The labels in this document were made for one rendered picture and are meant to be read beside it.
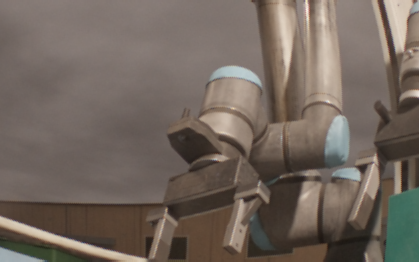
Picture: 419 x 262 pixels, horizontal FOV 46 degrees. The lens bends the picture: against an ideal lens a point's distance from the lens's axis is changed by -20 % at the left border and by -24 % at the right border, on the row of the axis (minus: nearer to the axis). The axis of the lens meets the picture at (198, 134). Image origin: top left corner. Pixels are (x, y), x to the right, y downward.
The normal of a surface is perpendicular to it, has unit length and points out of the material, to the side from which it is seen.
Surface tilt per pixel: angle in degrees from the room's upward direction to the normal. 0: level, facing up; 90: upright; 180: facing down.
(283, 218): 100
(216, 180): 66
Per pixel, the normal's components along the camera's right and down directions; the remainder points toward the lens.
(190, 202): -0.20, 0.73
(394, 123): -0.73, -0.58
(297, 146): -0.40, 0.04
